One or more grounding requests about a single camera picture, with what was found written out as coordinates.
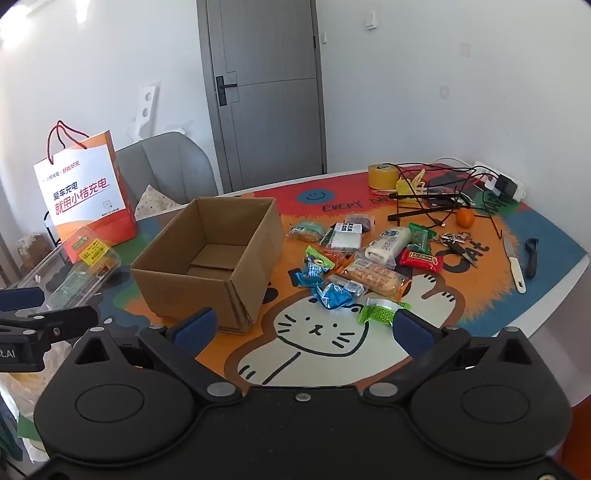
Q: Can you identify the clear plastic food container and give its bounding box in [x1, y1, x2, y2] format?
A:
[13, 226, 122, 320]

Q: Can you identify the red snack packet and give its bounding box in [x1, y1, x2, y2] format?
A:
[399, 248, 444, 274]

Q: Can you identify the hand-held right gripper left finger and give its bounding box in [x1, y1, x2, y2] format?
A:
[69, 307, 243, 408]

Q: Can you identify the white cable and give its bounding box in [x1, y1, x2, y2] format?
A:
[434, 158, 478, 171]

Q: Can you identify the grey door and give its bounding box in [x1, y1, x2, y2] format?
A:
[197, 0, 328, 195]

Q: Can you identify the black door handle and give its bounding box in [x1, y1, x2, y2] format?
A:
[215, 76, 239, 107]

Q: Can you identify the bunch of keys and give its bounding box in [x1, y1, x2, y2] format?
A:
[438, 232, 479, 269]

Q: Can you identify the long biscuit packet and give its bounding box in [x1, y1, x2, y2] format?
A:
[344, 258, 412, 299]

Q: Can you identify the green packet with white ends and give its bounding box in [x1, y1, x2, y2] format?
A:
[357, 297, 413, 326]

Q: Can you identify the white bread packet blue picture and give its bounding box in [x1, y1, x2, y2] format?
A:
[364, 226, 412, 267]

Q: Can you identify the black cable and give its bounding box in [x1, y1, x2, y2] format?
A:
[396, 162, 502, 228]

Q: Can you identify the polka-dot cushion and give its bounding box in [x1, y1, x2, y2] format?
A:
[135, 184, 181, 220]

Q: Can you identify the green snack packet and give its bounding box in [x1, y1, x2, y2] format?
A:
[408, 222, 437, 254]

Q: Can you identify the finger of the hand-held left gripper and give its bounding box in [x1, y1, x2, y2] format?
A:
[0, 287, 45, 311]
[0, 306, 100, 344]

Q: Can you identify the white wall bracket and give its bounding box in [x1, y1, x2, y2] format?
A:
[137, 82, 161, 140]

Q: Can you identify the round cookies packet teal band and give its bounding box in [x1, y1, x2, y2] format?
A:
[285, 220, 327, 245]

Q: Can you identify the white cake packet black label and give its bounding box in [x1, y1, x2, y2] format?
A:
[329, 222, 363, 253]

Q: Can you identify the blue packet with green top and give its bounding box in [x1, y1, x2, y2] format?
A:
[302, 246, 337, 278]

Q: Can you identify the white-handled knife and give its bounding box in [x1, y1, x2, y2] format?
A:
[503, 233, 527, 293]

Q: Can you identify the black wire rack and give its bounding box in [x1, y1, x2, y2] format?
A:
[386, 163, 505, 239]

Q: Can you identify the white power strip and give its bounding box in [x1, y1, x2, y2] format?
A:
[473, 161, 527, 202]

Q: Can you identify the brown cardboard box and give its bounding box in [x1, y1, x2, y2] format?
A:
[130, 196, 285, 335]

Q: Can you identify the yellow tape roll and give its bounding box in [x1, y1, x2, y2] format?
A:
[368, 162, 399, 190]

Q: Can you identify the orange and white paper bag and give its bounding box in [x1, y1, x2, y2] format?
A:
[33, 120, 139, 264]

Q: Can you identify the grey upholstered chair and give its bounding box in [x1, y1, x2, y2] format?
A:
[114, 131, 219, 223]

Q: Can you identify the orange snack packet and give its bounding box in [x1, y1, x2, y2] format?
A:
[323, 249, 366, 274]

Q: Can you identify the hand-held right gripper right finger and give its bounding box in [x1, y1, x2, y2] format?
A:
[362, 308, 537, 408]

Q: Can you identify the clear bag of bread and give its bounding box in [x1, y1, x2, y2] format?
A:
[15, 234, 52, 274]

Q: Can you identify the black charger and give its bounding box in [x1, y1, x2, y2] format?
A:
[496, 174, 520, 199]

